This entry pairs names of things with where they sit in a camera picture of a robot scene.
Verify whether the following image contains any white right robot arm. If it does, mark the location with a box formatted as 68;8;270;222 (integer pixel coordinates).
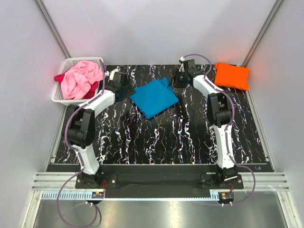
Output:
170;57;238;188

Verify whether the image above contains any blue t shirt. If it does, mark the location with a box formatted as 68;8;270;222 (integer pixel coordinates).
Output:
129;77;179;120

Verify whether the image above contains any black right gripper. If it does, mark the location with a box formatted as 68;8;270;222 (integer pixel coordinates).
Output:
168;69;187;89

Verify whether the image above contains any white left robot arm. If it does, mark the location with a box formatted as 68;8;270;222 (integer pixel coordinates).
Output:
62;69;134;188

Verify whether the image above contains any white plastic laundry basket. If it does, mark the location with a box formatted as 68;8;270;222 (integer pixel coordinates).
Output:
51;57;104;106

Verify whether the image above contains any folded orange t shirt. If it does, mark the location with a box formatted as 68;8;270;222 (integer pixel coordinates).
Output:
214;62;250;91

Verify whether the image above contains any aluminium frame rail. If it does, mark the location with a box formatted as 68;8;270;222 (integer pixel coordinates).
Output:
32;172;289;191

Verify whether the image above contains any red t shirt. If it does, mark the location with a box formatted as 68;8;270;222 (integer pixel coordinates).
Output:
54;74;99;100

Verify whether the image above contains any pink t shirt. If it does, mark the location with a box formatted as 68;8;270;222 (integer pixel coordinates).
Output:
60;61;104;98

